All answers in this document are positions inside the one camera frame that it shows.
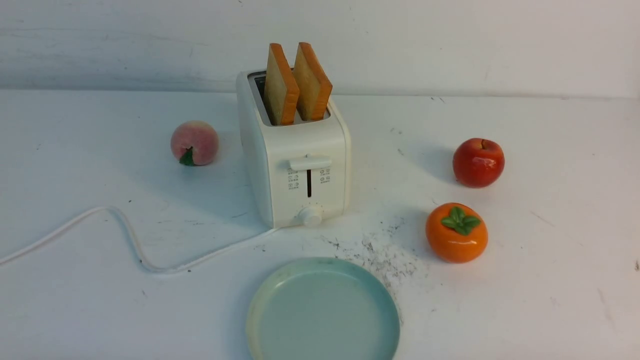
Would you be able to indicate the red apple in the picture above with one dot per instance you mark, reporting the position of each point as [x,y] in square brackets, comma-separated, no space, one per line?
[478,162]

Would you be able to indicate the pink peach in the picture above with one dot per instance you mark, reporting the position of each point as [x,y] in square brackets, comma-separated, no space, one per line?
[195,143]

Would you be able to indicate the light blue-green plate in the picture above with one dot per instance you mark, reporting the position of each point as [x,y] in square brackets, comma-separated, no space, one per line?
[321,308]

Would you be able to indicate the orange persimmon with green leaf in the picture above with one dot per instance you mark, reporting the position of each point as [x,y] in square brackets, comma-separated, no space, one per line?
[456,233]

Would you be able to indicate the toast slice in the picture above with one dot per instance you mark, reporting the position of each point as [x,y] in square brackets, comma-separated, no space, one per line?
[313,83]
[281,92]

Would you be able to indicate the white two-slot toaster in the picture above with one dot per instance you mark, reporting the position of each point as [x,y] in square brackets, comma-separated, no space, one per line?
[300,173]

